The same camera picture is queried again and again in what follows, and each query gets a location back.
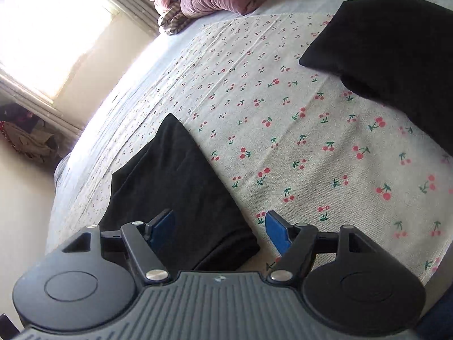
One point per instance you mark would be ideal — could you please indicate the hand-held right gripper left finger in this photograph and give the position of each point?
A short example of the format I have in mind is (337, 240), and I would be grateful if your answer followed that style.
(162, 226)

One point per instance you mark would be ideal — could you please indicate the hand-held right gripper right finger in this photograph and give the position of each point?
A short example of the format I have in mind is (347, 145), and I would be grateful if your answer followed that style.
(278, 232)

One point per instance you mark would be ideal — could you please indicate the cherry print sheet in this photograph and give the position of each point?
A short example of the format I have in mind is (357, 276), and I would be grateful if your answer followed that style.
(283, 131)

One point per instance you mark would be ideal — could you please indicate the hanging clothes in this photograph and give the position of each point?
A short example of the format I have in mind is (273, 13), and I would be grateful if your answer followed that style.
(24, 138)

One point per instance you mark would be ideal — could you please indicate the dark blue cloth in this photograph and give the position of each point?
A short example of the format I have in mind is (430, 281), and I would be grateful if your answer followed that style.
(440, 318)

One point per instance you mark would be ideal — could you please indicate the striped brown cloth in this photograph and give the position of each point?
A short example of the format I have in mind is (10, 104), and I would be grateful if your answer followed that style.
(173, 23)

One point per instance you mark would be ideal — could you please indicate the bright window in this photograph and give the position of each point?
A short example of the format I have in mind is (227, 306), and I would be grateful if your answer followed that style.
(46, 32)

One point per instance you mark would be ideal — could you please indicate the pale blue-grey bed sheet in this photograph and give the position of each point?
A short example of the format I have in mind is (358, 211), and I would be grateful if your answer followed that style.
(300, 0)

